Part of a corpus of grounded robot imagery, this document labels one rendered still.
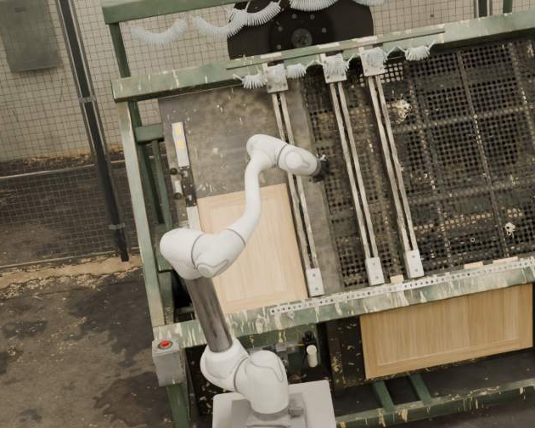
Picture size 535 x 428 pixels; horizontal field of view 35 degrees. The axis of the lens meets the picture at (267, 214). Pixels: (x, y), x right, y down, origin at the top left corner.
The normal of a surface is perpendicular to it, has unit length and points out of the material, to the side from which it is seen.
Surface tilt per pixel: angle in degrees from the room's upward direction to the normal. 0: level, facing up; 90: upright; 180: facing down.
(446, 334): 90
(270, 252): 55
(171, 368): 90
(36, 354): 0
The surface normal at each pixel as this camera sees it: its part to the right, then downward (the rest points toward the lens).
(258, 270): 0.03, -0.18
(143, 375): -0.14, -0.89
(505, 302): 0.13, 0.41
